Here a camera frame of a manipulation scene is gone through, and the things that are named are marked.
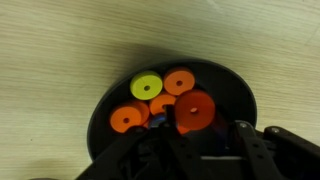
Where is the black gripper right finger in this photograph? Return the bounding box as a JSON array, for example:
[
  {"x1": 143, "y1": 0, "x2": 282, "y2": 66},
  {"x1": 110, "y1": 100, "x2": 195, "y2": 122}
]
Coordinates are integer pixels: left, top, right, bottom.
[{"x1": 213, "y1": 112, "x2": 320, "y2": 180}]

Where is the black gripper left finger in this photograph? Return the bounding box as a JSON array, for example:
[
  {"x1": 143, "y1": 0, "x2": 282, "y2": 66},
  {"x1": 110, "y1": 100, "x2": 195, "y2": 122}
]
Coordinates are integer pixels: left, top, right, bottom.
[{"x1": 75, "y1": 105, "x2": 214, "y2": 180}]

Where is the blue ring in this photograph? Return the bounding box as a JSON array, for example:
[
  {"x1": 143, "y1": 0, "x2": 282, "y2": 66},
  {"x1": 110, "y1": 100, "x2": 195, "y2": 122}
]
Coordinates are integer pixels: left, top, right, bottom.
[{"x1": 148, "y1": 113, "x2": 167, "y2": 129}]

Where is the orange ring edge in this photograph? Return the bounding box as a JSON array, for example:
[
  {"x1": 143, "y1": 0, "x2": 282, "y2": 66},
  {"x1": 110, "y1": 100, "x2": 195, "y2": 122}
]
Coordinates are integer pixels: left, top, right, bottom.
[{"x1": 174, "y1": 89, "x2": 217, "y2": 131}]

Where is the black bowl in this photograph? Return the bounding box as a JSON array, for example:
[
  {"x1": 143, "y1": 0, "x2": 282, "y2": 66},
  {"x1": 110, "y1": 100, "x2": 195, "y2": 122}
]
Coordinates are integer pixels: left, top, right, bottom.
[{"x1": 87, "y1": 59, "x2": 257, "y2": 159}]

